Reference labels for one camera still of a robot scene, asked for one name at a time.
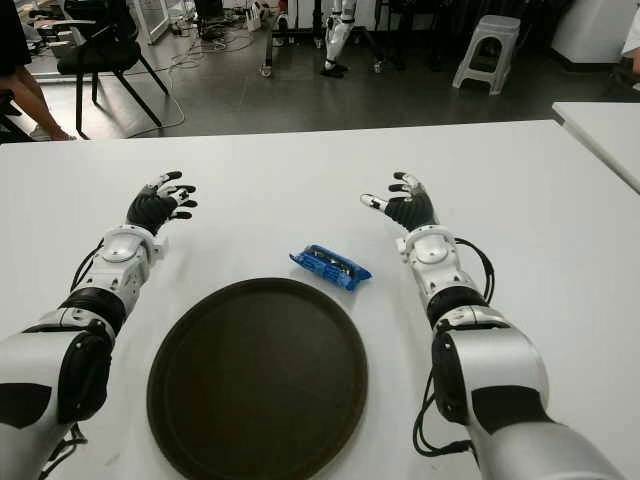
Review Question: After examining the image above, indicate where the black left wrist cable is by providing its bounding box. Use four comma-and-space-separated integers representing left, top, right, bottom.
69, 239, 106, 296

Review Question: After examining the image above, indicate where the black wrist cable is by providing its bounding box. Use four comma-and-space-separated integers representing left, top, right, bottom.
69, 239, 106, 296
454, 238, 496, 306

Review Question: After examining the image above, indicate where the round dark brown tray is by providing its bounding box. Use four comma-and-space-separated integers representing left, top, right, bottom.
146, 277, 370, 480

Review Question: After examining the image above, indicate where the black left elbow cable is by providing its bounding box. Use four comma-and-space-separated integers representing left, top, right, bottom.
39, 424, 89, 476

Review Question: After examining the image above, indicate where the black elbow cable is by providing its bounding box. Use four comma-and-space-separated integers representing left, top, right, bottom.
39, 424, 89, 476
413, 374, 474, 457

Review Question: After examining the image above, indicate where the blue Oreo cookie packet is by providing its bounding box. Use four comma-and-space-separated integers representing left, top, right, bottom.
288, 243, 375, 291

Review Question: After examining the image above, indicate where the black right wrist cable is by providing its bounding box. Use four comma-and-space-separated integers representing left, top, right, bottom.
454, 238, 496, 306

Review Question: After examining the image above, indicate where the person in black shorts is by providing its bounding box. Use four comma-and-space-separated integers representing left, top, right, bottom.
0, 0, 79, 142

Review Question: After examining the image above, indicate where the black chair with armrests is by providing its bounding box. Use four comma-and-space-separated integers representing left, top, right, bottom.
56, 0, 170, 141

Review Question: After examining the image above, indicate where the black wheeled stand frame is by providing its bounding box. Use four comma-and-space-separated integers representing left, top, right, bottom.
258, 0, 386, 79

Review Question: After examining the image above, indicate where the white cabinet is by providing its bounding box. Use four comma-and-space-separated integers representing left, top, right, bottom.
549, 0, 634, 65

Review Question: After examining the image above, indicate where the white floor cable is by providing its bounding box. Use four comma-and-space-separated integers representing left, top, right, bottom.
124, 37, 211, 139

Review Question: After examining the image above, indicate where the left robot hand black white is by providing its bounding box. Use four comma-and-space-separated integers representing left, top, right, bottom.
125, 169, 199, 237

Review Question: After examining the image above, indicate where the white side table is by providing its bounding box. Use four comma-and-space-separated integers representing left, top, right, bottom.
551, 101, 640, 196

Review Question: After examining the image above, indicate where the white plastic stool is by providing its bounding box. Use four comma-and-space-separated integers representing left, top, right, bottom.
452, 14, 521, 96

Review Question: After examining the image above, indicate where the white framed panel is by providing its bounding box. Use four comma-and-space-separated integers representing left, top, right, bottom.
134, 0, 184, 46

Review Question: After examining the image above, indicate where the right robot hand black silver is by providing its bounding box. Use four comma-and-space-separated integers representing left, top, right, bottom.
359, 171, 441, 233

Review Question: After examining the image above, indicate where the person in white shirt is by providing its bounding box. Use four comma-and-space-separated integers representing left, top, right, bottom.
619, 29, 640, 91

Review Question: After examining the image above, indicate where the black right elbow cable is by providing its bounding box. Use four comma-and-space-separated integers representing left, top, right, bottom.
413, 374, 474, 457

